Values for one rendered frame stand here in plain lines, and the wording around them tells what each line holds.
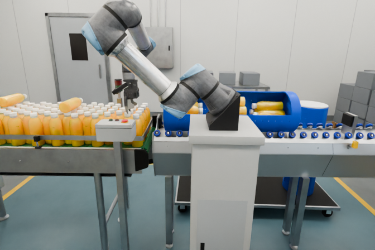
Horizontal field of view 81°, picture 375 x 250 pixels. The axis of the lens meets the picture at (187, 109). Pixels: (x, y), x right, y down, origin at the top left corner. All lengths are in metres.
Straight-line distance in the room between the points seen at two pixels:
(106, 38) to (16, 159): 1.12
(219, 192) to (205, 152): 0.21
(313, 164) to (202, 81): 1.09
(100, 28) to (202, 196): 0.82
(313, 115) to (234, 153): 1.32
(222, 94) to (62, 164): 1.11
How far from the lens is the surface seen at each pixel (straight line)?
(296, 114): 1.54
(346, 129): 1.92
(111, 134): 1.28
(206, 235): 1.22
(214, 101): 0.98
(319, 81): 5.50
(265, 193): 2.42
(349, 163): 1.89
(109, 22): 0.90
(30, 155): 1.70
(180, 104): 0.94
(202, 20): 4.81
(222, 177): 1.03
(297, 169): 1.76
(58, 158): 1.61
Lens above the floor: 1.49
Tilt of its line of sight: 15 degrees down
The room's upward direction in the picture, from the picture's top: 1 degrees clockwise
